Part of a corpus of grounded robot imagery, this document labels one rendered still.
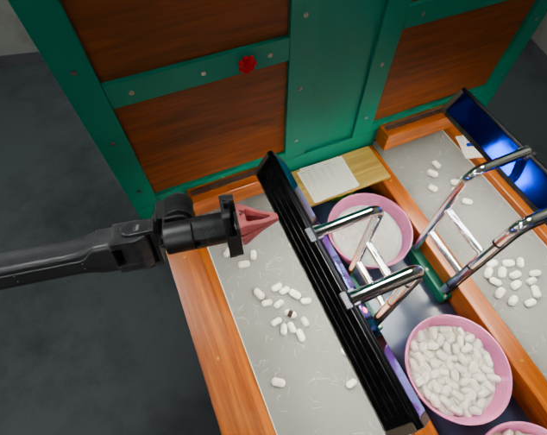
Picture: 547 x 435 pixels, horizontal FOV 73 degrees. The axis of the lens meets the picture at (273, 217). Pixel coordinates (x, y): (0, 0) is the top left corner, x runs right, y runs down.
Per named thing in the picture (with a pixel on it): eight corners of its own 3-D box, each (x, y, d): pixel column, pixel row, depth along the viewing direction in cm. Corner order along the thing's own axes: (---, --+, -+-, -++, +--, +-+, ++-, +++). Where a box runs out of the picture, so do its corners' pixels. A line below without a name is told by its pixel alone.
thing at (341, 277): (388, 441, 63) (400, 442, 57) (254, 173, 92) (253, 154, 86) (427, 420, 65) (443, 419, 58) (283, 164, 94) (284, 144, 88)
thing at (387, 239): (350, 282, 115) (354, 275, 110) (318, 224, 126) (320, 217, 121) (411, 256, 120) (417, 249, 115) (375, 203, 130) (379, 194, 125)
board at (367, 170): (302, 211, 119) (303, 208, 118) (284, 176, 126) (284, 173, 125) (390, 178, 126) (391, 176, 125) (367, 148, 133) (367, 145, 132)
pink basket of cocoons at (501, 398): (460, 450, 93) (478, 452, 85) (375, 370, 103) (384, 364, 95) (511, 372, 103) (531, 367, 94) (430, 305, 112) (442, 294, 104)
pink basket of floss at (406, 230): (392, 292, 114) (400, 281, 106) (311, 259, 120) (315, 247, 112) (412, 224, 127) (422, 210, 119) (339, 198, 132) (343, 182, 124)
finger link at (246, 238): (274, 215, 72) (227, 224, 71) (272, 185, 67) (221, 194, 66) (283, 237, 67) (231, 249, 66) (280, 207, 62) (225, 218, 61)
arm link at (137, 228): (135, 272, 66) (118, 236, 61) (138, 230, 75) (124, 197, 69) (201, 258, 68) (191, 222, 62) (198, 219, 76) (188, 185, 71)
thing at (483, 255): (438, 303, 112) (524, 235, 74) (402, 249, 122) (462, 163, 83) (488, 280, 116) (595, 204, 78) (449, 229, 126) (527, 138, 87)
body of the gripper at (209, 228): (235, 234, 73) (198, 242, 72) (228, 192, 66) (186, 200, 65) (241, 257, 68) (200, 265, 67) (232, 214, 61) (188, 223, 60)
